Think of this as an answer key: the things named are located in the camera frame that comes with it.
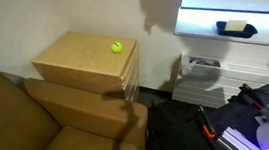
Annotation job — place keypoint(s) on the green tennis ball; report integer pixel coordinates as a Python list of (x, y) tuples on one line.
[(116, 47)]

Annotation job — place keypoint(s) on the aluminium profile rail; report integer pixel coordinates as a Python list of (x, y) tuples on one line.
[(232, 139)]

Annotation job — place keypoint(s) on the black tray on sill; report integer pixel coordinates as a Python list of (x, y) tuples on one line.
[(247, 32)]

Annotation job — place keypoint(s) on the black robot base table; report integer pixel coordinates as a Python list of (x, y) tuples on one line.
[(238, 115)]

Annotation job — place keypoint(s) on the red handled clamp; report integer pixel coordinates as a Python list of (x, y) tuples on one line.
[(245, 91)]

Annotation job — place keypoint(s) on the white window sill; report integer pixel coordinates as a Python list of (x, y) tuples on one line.
[(202, 23)]

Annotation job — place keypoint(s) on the orange handled clamp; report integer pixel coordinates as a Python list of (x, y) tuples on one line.
[(205, 123)]

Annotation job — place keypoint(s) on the wooden drawer cabinet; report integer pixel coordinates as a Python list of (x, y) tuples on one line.
[(86, 62)]

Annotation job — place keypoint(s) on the white wall heater unit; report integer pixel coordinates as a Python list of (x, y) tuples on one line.
[(211, 82)]

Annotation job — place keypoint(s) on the yellow sponge in tray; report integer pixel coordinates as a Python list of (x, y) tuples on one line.
[(235, 25)]

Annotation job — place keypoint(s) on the brown leather armchair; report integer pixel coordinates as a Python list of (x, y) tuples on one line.
[(39, 115)]

